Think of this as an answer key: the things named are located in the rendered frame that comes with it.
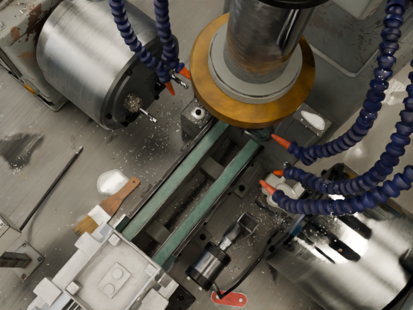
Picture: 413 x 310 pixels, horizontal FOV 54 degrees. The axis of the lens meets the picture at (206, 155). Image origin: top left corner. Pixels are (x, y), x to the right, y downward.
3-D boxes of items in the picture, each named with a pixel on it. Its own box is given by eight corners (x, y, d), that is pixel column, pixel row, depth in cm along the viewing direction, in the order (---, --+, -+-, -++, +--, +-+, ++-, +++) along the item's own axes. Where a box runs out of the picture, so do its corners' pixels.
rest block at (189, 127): (194, 112, 112) (195, 94, 101) (214, 128, 111) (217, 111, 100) (180, 128, 111) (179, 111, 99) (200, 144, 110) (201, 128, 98)
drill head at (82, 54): (86, 0, 107) (58, -78, 83) (193, 82, 102) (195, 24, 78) (16, 65, 101) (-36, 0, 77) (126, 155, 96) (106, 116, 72)
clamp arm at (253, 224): (229, 226, 85) (246, 207, 60) (240, 235, 84) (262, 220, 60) (219, 239, 84) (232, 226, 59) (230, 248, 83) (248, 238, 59)
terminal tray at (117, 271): (117, 231, 73) (112, 227, 66) (163, 269, 72) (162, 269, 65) (70, 286, 70) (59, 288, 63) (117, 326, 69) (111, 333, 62)
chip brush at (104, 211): (131, 173, 107) (130, 172, 106) (144, 186, 106) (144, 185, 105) (72, 230, 102) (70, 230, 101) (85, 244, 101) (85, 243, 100)
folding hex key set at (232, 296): (246, 293, 100) (247, 294, 98) (245, 307, 99) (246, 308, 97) (211, 288, 100) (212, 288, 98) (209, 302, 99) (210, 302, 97)
